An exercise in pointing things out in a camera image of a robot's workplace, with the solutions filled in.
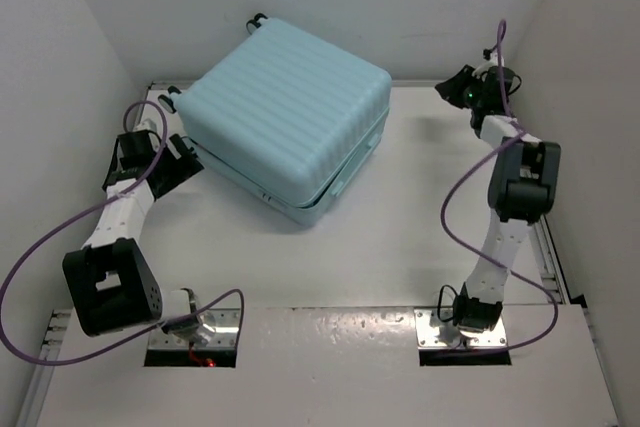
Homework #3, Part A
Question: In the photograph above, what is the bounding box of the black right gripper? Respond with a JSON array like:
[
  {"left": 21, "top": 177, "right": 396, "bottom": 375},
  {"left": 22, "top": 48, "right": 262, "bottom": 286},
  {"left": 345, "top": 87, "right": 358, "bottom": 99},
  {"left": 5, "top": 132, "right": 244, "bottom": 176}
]
[{"left": 436, "top": 65, "right": 485, "bottom": 109}]

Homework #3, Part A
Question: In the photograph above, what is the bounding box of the light blue suitcase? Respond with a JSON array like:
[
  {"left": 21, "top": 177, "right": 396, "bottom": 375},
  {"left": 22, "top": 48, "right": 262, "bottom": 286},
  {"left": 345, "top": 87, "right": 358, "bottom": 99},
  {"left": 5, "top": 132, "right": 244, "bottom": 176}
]
[{"left": 159, "top": 13, "right": 392, "bottom": 227}]

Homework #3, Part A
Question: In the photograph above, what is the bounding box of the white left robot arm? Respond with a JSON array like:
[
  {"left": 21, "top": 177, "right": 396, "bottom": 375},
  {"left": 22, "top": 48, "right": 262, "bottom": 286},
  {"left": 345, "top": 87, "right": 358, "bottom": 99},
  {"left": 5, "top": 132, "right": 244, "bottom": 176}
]
[{"left": 62, "top": 130, "right": 203, "bottom": 336}]

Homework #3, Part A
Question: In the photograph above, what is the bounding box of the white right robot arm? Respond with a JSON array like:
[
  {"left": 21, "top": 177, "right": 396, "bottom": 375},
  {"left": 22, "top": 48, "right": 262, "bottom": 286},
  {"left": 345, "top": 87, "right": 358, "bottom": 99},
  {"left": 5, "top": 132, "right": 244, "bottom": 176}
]
[{"left": 435, "top": 62, "right": 562, "bottom": 332}]

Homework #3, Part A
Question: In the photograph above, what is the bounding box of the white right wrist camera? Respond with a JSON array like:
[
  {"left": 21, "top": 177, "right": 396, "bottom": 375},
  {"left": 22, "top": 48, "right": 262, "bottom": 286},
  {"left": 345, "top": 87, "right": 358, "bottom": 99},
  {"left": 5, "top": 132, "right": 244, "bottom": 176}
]
[{"left": 472, "top": 58, "right": 498, "bottom": 79}]

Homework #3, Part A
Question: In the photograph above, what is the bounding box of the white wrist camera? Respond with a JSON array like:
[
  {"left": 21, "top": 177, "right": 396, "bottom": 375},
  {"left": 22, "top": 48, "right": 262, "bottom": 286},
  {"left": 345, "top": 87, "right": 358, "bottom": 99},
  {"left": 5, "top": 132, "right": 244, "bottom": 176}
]
[
  {"left": 133, "top": 119, "right": 158, "bottom": 134},
  {"left": 472, "top": 58, "right": 498, "bottom": 79}
]

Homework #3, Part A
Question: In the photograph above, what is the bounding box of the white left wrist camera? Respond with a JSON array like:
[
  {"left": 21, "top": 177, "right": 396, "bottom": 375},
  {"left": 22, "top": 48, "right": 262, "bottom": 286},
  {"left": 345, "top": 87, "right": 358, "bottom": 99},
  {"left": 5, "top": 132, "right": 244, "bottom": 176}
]
[{"left": 133, "top": 119, "right": 158, "bottom": 134}]

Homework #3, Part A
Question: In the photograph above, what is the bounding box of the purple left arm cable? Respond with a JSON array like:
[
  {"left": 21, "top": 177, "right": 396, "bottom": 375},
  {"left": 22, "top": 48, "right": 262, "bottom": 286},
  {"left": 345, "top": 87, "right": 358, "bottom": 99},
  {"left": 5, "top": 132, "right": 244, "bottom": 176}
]
[{"left": 0, "top": 100, "right": 245, "bottom": 366}]

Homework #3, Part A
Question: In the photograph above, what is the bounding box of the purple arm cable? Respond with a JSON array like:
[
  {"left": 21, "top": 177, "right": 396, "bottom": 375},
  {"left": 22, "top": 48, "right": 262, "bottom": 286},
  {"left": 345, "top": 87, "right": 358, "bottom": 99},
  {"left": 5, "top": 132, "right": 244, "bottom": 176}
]
[
  {"left": 440, "top": 18, "right": 560, "bottom": 353},
  {"left": 0, "top": 100, "right": 245, "bottom": 366}
]

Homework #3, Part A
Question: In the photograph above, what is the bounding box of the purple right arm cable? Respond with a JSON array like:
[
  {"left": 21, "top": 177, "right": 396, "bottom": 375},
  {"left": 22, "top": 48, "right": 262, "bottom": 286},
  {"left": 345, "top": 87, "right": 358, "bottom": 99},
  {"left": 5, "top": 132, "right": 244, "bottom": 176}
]
[{"left": 440, "top": 18, "right": 560, "bottom": 353}]

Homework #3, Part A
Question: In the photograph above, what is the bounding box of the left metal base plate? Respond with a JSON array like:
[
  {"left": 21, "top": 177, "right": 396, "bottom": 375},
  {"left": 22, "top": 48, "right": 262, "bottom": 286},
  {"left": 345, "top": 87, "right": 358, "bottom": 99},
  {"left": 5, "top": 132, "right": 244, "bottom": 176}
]
[{"left": 147, "top": 309, "right": 242, "bottom": 351}]

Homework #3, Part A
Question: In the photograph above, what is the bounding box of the metal base plate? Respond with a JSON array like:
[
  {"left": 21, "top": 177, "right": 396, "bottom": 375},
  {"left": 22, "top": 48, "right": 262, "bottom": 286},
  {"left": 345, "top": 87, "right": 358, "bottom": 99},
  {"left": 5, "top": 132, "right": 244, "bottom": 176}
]
[
  {"left": 147, "top": 309, "right": 242, "bottom": 351},
  {"left": 414, "top": 308, "right": 508, "bottom": 351}
]

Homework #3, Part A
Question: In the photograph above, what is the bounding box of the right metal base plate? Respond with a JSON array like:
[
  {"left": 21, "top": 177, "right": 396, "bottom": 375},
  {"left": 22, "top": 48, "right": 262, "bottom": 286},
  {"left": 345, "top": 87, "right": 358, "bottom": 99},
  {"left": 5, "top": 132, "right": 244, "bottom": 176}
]
[{"left": 414, "top": 308, "right": 508, "bottom": 351}]

